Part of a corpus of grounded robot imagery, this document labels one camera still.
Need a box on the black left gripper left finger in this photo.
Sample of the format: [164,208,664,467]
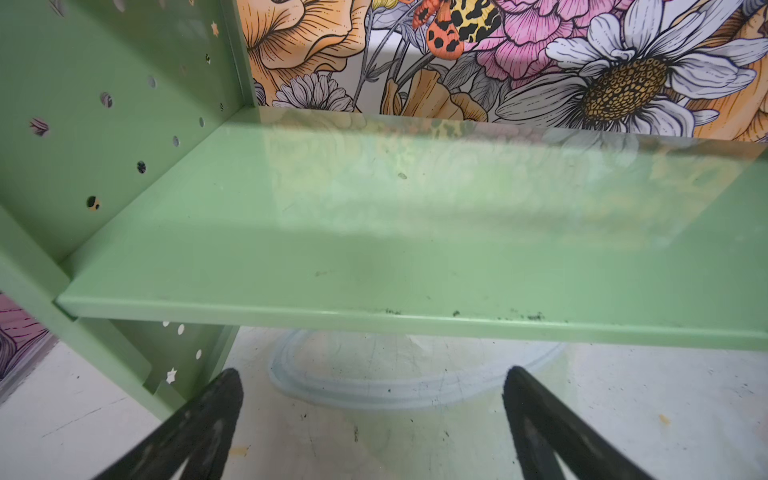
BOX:
[97,368,244,479]

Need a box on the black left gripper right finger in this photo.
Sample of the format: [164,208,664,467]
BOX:
[502,366,652,480]

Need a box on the green metal shelf unit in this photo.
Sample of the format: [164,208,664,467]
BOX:
[1,1,767,418]

